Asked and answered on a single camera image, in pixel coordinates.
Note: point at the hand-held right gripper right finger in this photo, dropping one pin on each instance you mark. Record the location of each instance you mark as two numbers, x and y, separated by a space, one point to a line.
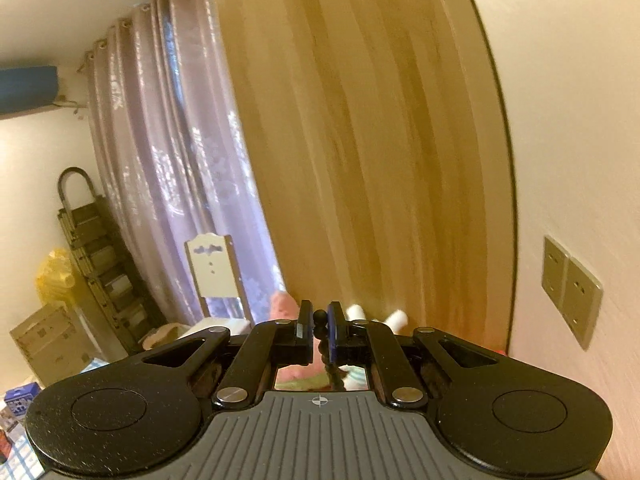
334 324

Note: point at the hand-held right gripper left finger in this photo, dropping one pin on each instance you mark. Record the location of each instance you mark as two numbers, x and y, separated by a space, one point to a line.
303 325

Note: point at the pink starfish plush toy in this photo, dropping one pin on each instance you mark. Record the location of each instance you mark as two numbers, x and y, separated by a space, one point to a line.
282 306

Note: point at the white bunny plush toy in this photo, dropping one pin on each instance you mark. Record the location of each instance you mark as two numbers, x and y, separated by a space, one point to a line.
395 319

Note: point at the small white chair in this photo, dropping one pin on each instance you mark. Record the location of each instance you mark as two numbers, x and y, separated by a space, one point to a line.
215 275

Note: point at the purple patterned curtain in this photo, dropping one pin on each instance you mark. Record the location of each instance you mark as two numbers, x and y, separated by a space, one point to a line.
165 135

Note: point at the yellow plastic bag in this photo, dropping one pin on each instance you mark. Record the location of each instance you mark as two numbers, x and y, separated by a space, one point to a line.
57 280

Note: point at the cardboard box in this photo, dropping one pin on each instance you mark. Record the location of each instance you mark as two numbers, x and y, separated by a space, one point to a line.
50 340

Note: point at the small blue printed box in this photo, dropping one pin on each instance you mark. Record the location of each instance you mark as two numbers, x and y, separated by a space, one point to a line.
20 400

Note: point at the blue checked cloth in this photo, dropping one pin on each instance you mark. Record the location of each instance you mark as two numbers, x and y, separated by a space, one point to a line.
22 455

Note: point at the blue covered air conditioner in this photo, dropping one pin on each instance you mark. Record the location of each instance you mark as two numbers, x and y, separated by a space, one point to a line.
27 87

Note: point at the beige wall socket plate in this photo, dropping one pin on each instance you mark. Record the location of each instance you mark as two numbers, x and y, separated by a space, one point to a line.
554 272
582 302

